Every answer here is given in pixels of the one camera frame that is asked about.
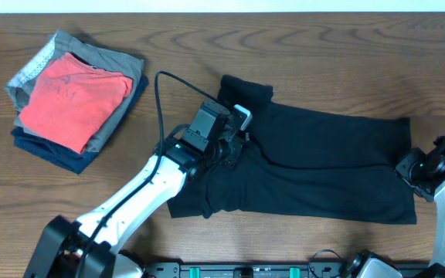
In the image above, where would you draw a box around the black polo shirt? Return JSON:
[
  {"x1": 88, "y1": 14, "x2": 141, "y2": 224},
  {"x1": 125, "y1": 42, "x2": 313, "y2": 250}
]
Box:
[{"x1": 168, "y1": 75, "x2": 416, "y2": 225}]

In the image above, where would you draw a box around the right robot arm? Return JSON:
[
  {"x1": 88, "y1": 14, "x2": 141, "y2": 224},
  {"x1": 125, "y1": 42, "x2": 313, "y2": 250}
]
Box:
[{"x1": 342, "y1": 149, "x2": 445, "y2": 278}]

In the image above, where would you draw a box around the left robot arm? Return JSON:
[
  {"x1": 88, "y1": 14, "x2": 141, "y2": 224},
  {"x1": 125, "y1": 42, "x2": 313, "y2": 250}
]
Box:
[{"x1": 24, "y1": 101, "x2": 253, "y2": 277}]

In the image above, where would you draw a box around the navy folded garment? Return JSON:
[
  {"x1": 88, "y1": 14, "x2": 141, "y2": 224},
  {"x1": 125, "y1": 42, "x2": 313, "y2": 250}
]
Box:
[{"x1": 11, "y1": 75, "x2": 149, "y2": 175}]

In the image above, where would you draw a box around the red folded shirt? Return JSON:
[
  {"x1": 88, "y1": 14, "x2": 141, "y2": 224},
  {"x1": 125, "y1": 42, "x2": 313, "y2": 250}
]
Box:
[{"x1": 19, "y1": 53, "x2": 133, "y2": 154}]

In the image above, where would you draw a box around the grey folded garment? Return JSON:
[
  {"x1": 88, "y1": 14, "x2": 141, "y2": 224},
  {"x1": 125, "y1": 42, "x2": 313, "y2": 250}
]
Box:
[{"x1": 5, "y1": 29, "x2": 144, "y2": 152}]

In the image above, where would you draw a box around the left black cable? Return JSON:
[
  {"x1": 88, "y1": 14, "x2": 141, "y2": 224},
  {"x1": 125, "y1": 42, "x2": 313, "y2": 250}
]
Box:
[{"x1": 74, "y1": 70, "x2": 219, "y2": 278}]

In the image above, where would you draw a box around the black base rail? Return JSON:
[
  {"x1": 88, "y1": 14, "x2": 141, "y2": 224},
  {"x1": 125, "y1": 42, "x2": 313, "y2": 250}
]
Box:
[{"x1": 141, "y1": 261, "x2": 428, "y2": 278}]

